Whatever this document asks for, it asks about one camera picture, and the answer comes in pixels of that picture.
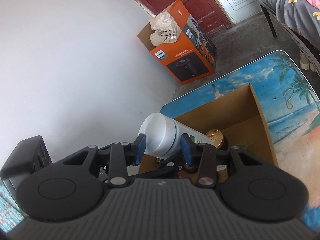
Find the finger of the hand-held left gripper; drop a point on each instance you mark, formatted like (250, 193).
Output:
(162, 167)

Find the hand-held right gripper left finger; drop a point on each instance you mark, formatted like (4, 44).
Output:
(140, 150)

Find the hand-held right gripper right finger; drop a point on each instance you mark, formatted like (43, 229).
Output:
(186, 150)

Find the black tape roll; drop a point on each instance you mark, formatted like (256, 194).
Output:
(190, 169)

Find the white pill bottle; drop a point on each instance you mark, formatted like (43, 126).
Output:
(160, 135)

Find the black jar with gold lid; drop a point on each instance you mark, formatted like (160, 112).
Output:
(214, 137)

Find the brown cardboard box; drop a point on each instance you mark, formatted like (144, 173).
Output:
(225, 110)

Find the floral printed cloth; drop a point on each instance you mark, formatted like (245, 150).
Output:
(7, 205)

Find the orange appliance carton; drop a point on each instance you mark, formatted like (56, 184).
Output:
(190, 62)

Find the tan rubber band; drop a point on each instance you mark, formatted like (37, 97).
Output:
(284, 96)

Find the beige bucket hat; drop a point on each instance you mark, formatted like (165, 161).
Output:
(162, 30)

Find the beige shoe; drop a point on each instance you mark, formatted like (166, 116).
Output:
(305, 60)

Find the bed with grey bedding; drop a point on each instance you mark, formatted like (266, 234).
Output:
(268, 17)

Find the grey printed blanket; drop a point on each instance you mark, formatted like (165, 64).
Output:
(295, 7)

